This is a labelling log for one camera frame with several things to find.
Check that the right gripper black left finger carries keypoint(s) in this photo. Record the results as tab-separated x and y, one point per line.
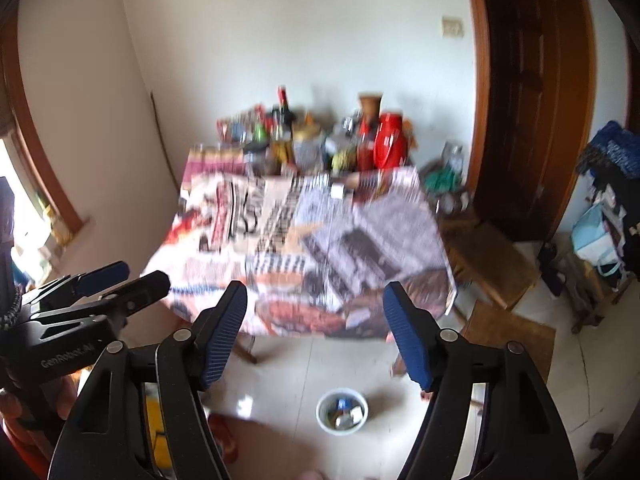
215	331

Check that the green crumpled plastic bag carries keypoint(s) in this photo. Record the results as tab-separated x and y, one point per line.
442	180

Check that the dark wine bottle red cap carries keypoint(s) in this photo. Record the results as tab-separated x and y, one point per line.
285	116

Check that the clear glass jar white lid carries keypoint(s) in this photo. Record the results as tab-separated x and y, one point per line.
453	156

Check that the printed newspaper-pattern tablecloth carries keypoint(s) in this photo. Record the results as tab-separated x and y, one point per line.
314	253

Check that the gold-lid plastic jar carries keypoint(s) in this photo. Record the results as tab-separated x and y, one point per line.
307	141

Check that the brown cardboard floor sheet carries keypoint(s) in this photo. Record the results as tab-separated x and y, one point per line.
492	326

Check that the white wall switch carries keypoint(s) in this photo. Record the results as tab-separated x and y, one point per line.
452	27

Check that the black-lid plastic jar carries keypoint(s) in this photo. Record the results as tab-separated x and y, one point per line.
257	160

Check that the yellow-green custard apple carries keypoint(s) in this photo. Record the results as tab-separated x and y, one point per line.
344	161

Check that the blue knitted cloth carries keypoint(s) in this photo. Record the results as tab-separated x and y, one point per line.
612	146

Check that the wooden stool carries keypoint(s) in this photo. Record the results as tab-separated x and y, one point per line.
479	254

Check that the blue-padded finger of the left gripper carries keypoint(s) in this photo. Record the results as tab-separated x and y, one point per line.
71	288

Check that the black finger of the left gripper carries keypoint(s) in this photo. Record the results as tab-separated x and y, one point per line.
120	302

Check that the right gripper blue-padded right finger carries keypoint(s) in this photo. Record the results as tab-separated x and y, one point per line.
413	330

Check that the red sauce squeeze bottle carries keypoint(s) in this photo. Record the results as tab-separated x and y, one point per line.
366	139

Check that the white trash bowl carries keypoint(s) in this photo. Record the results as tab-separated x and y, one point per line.
341	412

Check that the left hand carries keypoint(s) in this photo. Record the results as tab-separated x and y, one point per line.
61	393

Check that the brown ceramic vase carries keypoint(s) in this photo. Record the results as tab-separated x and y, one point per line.
370	103

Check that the light blue bag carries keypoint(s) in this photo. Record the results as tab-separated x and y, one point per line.
597	238

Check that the dark wooden door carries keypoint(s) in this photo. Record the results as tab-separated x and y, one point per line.
536	76

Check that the red thermos jug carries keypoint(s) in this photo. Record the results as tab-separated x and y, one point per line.
390	145

